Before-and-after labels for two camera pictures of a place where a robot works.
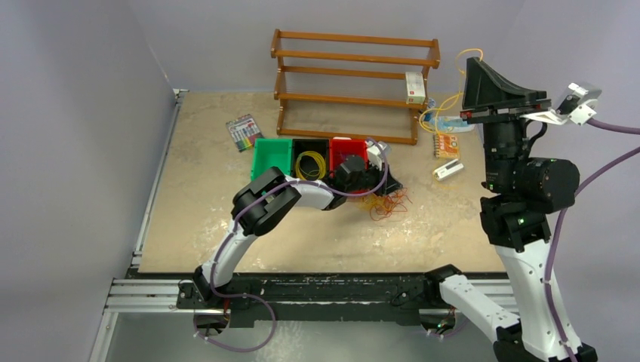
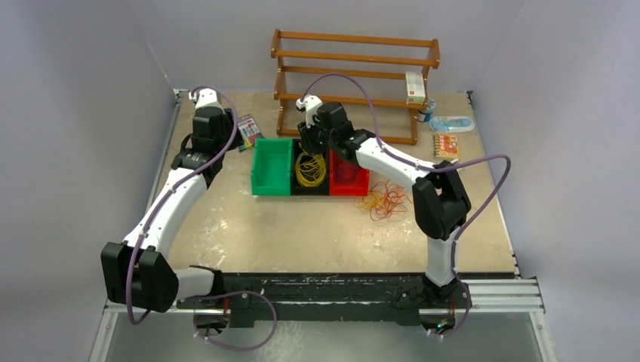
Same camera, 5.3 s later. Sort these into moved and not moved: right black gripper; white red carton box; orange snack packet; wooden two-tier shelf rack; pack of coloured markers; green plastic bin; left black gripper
Moved: left black gripper; right black gripper
Not moved: white red carton box; orange snack packet; wooden two-tier shelf rack; green plastic bin; pack of coloured markers
